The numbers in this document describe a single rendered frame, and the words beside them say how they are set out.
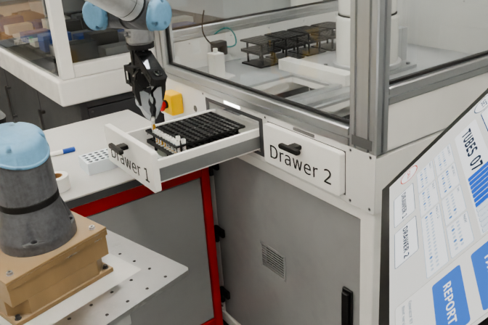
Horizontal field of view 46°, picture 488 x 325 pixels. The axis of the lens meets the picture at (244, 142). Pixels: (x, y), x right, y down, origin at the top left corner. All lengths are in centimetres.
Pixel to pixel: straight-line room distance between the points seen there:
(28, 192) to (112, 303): 27
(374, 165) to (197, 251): 83
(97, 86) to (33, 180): 124
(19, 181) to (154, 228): 74
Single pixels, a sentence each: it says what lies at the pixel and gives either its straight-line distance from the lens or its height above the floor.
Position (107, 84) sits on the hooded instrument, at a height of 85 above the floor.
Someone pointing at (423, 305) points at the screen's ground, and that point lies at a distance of 71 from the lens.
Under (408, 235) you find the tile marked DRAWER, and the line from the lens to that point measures 86.
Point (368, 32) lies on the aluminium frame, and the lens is 121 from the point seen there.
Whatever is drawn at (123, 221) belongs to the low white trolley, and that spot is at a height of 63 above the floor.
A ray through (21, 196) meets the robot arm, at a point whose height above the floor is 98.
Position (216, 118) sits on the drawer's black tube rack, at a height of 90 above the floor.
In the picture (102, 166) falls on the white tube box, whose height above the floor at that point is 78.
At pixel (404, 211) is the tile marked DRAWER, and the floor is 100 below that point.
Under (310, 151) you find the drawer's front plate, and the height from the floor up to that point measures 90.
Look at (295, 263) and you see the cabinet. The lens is 168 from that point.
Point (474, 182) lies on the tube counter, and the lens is 81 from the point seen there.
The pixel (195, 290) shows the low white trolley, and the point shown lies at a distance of 200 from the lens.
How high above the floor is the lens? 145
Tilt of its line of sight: 22 degrees down
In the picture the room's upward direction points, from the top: 4 degrees counter-clockwise
